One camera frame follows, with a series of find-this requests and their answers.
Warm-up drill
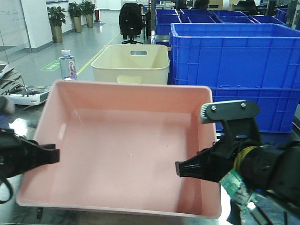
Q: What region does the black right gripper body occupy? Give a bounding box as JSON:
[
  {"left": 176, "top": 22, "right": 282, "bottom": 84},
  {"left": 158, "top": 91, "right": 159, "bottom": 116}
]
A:
[{"left": 210, "top": 135, "right": 248, "bottom": 182}]

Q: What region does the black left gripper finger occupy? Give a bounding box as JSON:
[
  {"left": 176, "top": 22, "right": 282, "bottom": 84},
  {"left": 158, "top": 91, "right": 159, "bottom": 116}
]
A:
[{"left": 28, "top": 140, "right": 60, "bottom": 170}]

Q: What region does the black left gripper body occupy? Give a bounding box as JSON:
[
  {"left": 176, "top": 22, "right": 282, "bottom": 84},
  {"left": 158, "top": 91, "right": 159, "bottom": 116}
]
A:
[{"left": 0, "top": 128, "right": 30, "bottom": 178}]

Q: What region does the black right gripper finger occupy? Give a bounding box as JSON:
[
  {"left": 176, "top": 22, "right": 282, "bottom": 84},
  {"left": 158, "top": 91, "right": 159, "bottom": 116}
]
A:
[{"left": 175, "top": 149, "right": 213, "bottom": 181}]

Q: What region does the pink plastic bin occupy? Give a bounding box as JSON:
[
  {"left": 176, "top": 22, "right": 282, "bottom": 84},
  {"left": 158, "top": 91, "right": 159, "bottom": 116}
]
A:
[{"left": 16, "top": 81, "right": 221, "bottom": 219}]

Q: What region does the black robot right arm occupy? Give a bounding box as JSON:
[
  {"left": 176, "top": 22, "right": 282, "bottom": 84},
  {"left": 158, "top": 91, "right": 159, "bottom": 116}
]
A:
[{"left": 175, "top": 135, "right": 300, "bottom": 225}]

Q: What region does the cream plastic bin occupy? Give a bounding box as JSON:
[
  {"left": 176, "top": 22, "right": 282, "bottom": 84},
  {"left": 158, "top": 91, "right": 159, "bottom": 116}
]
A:
[{"left": 91, "top": 44, "right": 169, "bottom": 85}]

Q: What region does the green circuit board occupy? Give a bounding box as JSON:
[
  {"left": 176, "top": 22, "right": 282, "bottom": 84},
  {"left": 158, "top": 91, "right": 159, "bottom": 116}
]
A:
[{"left": 219, "top": 169, "right": 243, "bottom": 197}]

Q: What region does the white remote controller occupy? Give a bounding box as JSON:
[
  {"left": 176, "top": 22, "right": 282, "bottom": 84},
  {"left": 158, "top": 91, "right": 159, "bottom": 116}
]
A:
[{"left": 3, "top": 86, "right": 52, "bottom": 106}]

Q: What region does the lower large blue crate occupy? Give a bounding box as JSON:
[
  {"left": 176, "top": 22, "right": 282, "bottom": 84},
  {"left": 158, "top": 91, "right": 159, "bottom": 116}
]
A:
[{"left": 211, "top": 87, "right": 300, "bottom": 133}]

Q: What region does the large blue crate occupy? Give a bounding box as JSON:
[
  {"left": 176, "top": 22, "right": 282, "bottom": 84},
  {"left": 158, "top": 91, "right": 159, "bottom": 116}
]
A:
[
  {"left": 170, "top": 23, "right": 300, "bottom": 89},
  {"left": 211, "top": 87, "right": 300, "bottom": 133}
]

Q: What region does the clear water bottle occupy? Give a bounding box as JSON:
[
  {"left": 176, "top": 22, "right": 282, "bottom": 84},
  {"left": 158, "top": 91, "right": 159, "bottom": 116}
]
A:
[{"left": 59, "top": 49, "right": 77, "bottom": 81}]

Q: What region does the upper large blue crate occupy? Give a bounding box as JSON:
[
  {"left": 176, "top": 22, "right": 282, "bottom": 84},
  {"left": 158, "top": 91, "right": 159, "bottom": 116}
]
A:
[{"left": 170, "top": 23, "right": 300, "bottom": 89}]

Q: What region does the potted plant left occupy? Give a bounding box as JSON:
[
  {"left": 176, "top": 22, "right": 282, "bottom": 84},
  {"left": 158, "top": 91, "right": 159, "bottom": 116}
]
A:
[{"left": 47, "top": 6, "right": 67, "bottom": 43}]

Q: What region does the potted plant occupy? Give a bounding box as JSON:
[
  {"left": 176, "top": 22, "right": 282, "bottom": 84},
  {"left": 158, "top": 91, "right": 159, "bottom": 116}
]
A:
[
  {"left": 47, "top": 6, "right": 67, "bottom": 43},
  {"left": 81, "top": 0, "right": 96, "bottom": 28},
  {"left": 67, "top": 1, "right": 82, "bottom": 33}
]

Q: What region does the potted plant middle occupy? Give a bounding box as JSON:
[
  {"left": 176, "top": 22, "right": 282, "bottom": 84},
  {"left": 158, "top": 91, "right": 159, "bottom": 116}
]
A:
[{"left": 67, "top": 1, "right": 82, "bottom": 33}]

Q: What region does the blue crates background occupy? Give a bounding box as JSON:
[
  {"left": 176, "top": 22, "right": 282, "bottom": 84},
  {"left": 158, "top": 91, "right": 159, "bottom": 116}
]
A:
[{"left": 156, "top": 9, "right": 285, "bottom": 35}]

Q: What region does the potted plant right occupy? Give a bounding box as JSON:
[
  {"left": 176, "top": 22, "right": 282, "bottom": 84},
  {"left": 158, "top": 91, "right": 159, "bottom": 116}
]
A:
[{"left": 81, "top": 0, "right": 96, "bottom": 28}]

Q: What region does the black office chair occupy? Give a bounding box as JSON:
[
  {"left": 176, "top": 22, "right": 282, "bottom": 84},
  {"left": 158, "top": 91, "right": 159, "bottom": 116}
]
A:
[{"left": 119, "top": 2, "right": 144, "bottom": 44}]

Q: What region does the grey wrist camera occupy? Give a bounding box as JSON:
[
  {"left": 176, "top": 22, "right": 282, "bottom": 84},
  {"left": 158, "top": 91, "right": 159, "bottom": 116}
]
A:
[{"left": 199, "top": 100, "right": 261, "bottom": 145}]

